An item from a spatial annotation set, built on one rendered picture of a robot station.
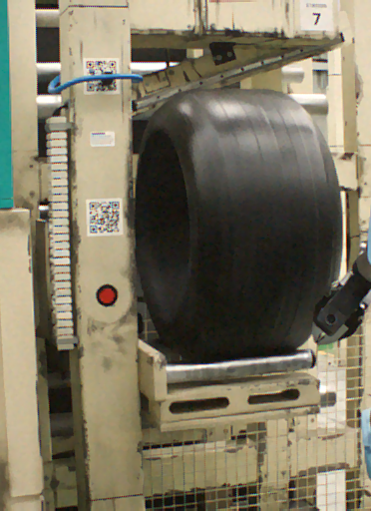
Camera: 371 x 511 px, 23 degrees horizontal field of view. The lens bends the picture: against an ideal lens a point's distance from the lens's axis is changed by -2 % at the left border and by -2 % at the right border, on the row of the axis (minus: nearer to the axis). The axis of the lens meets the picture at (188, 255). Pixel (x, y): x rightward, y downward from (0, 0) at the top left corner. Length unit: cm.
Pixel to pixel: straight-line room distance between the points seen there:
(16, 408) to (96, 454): 82
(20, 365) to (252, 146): 83
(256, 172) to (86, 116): 37
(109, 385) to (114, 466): 18
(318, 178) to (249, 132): 16
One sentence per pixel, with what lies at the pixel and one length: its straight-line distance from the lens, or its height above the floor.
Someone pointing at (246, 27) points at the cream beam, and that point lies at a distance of 233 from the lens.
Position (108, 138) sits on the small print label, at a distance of 193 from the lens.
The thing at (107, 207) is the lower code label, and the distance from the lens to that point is 193.
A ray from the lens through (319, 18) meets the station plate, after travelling 241.
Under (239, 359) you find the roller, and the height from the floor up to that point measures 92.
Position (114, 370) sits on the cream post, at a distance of 197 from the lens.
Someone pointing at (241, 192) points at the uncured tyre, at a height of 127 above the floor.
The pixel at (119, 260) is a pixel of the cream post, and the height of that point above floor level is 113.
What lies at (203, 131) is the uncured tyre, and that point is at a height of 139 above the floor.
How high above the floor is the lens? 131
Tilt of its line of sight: 5 degrees down
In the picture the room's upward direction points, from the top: 2 degrees counter-clockwise
